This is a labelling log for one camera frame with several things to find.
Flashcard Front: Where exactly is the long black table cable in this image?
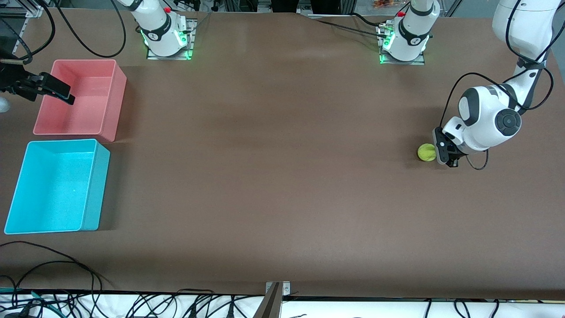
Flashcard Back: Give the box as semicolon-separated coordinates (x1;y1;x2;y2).
0;261;104;295
0;241;112;293

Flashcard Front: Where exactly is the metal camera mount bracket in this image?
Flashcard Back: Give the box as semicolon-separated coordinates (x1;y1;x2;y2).
265;281;291;295

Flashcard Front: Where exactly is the blue plastic bin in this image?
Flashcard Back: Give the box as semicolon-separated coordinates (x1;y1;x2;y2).
4;139;111;235

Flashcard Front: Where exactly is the metal camera mount bar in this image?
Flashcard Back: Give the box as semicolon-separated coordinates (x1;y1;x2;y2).
252;283;283;318

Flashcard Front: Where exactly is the aluminium frame profile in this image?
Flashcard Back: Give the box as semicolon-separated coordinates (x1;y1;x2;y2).
24;0;45;18

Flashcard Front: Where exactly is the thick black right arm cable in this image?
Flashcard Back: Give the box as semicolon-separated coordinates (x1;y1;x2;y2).
56;0;127;57

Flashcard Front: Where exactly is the pink plastic bin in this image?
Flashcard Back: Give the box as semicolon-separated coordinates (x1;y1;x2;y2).
33;59;127;143

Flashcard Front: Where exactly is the black base power cable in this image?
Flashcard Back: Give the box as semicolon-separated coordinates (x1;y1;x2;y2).
314;19;389;38
351;12;389;29

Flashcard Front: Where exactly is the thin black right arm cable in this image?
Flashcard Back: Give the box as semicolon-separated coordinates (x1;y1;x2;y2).
0;0;57;64

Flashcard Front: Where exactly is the green cable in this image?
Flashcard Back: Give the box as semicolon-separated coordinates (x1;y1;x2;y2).
0;287;59;310

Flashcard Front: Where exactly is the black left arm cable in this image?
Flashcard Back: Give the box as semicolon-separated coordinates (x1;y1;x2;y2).
441;0;555;171

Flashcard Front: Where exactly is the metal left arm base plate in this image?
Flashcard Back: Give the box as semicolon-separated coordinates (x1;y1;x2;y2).
379;24;426;66

